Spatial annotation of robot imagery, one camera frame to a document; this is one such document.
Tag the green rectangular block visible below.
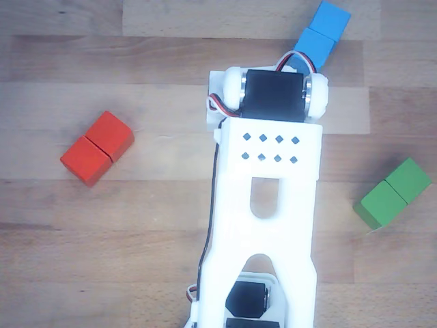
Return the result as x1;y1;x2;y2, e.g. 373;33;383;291
353;156;433;230

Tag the red rectangular block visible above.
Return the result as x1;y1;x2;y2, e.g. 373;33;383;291
59;110;135;188

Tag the blue rectangular block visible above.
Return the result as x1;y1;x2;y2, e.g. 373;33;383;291
292;0;352;73

